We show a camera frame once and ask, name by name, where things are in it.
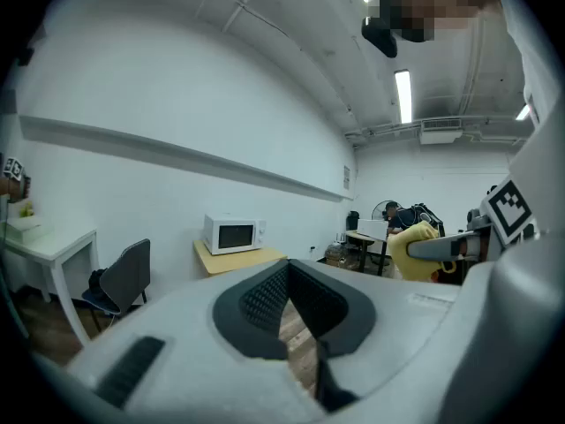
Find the black head camera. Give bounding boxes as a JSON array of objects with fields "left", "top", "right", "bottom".
[{"left": 361, "top": 15, "right": 399, "bottom": 59}]

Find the black standing fan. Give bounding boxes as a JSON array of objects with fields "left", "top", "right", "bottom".
[{"left": 371, "top": 200, "right": 399, "bottom": 227}]

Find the person's white t-shirt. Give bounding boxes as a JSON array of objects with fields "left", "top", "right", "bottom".
[{"left": 490, "top": 0, "right": 565, "bottom": 185}]

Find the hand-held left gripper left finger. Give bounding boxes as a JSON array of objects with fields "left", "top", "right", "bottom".
[{"left": 68, "top": 258, "right": 321, "bottom": 424}]

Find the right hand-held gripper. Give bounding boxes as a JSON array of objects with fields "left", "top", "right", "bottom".
[{"left": 407, "top": 177, "right": 539, "bottom": 263}]

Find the white flat box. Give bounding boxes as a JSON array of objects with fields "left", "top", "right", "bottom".
[{"left": 3, "top": 216, "right": 55, "bottom": 245}]

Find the yellow cloth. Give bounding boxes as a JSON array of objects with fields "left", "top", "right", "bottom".
[{"left": 387, "top": 220, "right": 458, "bottom": 284}]

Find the white microwave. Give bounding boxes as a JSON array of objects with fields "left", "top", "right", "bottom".
[{"left": 202, "top": 213, "right": 268, "bottom": 256}]

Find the brown cardboard box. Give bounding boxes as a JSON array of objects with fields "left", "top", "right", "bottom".
[{"left": 325, "top": 242, "right": 350, "bottom": 268}]

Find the white air conditioner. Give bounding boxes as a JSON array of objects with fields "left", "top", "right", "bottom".
[{"left": 418, "top": 118, "right": 464, "bottom": 146}]

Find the white box appliance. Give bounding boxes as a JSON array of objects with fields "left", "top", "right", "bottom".
[{"left": 356, "top": 217, "right": 390, "bottom": 242}]

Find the round wooden table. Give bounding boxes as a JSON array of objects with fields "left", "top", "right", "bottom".
[{"left": 345, "top": 230, "right": 395, "bottom": 277}]

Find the small light wooden table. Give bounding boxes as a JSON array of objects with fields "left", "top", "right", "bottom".
[{"left": 192, "top": 239, "right": 289, "bottom": 278}]

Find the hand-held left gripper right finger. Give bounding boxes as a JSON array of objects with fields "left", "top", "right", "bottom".
[{"left": 287, "top": 258, "right": 463, "bottom": 424}]

